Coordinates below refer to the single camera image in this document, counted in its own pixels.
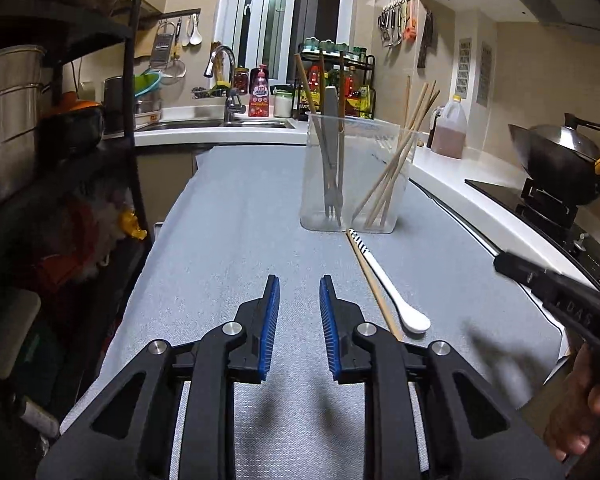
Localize chrome kitchen faucet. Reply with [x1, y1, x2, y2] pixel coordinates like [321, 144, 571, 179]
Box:
[203, 45, 247, 124]

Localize narrow wall vent grille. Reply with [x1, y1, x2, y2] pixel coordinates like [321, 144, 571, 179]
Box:
[456, 38, 474, 96]

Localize hanging metal grater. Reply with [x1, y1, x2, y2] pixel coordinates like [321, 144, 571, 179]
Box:
[149, 22, 176, 69]

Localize wide wall vent grille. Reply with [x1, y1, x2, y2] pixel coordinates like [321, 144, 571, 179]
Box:
[477, 42, 494, 109]

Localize black pan with orange items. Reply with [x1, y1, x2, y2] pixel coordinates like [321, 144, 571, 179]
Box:
[39, 99, 106, 154]

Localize green colander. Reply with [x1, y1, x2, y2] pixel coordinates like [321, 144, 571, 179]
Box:
[133, 72, 162, 104]

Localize white lidded jar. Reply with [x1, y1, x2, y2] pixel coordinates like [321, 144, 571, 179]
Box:
[273, 87, 295, 119]

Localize steel sink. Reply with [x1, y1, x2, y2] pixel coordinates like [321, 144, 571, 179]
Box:
[135, 117, 297, 134]

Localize hanging kitchen tools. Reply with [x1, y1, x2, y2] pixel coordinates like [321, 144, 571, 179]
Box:
[377, 1, 419, 49]

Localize window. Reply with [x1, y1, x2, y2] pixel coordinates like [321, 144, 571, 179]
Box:
[214, 0, 362, 92]

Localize person's right hand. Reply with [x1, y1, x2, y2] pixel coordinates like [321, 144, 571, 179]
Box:
[544, 344, 600, 463]

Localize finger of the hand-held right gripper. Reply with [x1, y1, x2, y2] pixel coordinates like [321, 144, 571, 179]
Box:
[494, 252, 556, 296]

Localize black metal shelf rack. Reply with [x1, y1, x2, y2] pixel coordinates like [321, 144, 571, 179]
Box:
[0, 0, 148, 411]

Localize hanging mesh strainer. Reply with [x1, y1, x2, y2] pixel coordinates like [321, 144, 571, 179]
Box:
[157, 57, 187, 84]

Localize pink detergent bottle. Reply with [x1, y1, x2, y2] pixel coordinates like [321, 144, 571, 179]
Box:
[248, 64, 274, 119]

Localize white striped ceramic spoon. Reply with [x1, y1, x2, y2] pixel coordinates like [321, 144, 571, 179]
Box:
[351, 229, 431, 334]

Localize wooden chopstick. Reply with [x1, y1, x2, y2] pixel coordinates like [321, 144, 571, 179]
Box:
[370, 82, 429, 227]
[294, 53, 341, 201]
[365, 80, 437, 226]
[317, 48, 331, 196]
[380, 76, 412, 227]
[346, 229, 405, 342]
[352, 90, 440, 221]

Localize hanging cleaver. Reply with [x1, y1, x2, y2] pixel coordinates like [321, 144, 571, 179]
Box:
[417, 10, 435, 70]

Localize large steel pot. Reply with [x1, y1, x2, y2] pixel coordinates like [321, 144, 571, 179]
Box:
[0, 45, 49, 209]

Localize condiment bottle rack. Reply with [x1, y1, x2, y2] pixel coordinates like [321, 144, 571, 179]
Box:
[300, 36, 373, 120]

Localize black wok with lid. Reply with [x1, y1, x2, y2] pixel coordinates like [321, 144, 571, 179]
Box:
[508, 112, 600, 207]

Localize clear plastic divided container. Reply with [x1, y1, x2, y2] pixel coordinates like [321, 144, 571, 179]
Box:
[300, 111, 421, 235]

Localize black spice rack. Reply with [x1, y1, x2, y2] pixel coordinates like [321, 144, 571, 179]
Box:
[292, 40, 376, 122]

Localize yellow toy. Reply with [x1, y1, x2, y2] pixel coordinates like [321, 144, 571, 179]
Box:
[118, 208, 149, 240]

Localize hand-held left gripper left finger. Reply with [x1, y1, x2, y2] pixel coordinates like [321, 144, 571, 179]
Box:
[35, 275, 281, 480]

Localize black gas stove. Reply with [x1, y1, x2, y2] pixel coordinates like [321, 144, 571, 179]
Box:
[464, 177, 600, 307]

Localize hanging white ladles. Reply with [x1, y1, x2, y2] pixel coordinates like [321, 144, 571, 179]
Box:
[182, 13, 204, 46]

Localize plastic oil jug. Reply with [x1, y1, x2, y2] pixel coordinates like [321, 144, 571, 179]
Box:
[430, 94, 469, 160]

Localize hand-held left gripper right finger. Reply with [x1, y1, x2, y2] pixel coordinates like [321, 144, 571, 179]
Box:
[319, 275, 566, 480]

